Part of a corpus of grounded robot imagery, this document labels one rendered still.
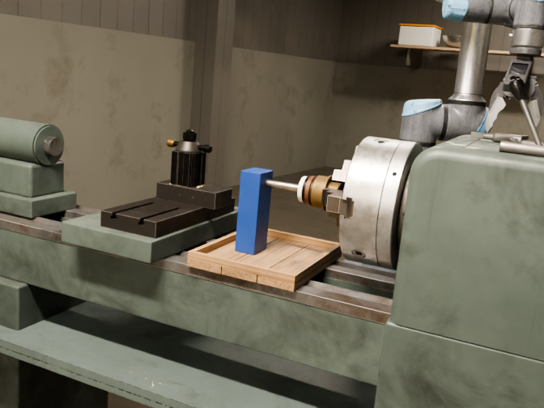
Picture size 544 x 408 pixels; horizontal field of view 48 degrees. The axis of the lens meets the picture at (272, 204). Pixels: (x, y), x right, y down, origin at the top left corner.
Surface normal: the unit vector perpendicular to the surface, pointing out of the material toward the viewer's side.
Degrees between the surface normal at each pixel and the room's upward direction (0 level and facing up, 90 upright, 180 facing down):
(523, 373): 90
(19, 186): 90
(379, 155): 37
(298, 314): 90
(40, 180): 90
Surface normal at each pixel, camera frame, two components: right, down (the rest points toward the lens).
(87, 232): -0.42, 0.15
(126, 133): 0.87, 0.18
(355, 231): -0.43, 0.43
